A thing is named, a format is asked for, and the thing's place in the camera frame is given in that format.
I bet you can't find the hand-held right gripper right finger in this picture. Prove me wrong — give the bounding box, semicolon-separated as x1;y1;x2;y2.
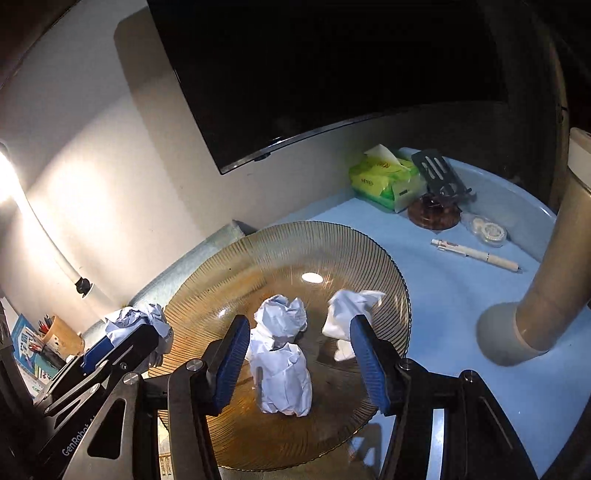
349;315;539;480

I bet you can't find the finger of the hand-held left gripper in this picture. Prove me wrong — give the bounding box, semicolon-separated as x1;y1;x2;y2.
34;369;136;418
46;324;160;393

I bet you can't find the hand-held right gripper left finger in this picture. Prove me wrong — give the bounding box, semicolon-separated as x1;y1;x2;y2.
37;315;251;480

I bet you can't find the lined paper ball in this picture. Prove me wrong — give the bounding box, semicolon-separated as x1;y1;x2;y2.
105;303;174;366

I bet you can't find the white paper ball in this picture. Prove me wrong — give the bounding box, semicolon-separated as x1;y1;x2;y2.
322;290;386;363
253;295;308;346
245;342;313;416

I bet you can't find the amber ribbed glass plate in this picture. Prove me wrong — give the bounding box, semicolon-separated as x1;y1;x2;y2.
148;222;411;472

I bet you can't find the black mesh pen holder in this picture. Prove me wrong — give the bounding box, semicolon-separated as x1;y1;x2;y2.
38;344;68;371

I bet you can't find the beige round pen holder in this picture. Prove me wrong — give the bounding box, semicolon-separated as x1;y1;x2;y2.
42;315;86;360

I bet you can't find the stack of books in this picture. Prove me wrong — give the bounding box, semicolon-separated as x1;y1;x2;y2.
9;314;63;400

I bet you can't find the white mechanical pencil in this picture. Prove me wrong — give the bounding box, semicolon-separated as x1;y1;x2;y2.
431;238;523;273

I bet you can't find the brown round dish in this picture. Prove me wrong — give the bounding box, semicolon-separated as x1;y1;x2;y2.
407;194;462;230

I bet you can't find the clear correction tape dispenser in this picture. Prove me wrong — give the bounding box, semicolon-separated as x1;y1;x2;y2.
470;216;508;250

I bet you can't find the green tissue pack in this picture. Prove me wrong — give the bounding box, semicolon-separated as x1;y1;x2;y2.
348;144;428;213

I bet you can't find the black phone stand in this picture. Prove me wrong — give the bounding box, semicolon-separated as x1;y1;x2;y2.
412;148;476;205

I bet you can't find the black flat screen television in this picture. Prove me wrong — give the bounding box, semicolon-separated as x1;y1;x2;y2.
147;0;511;175

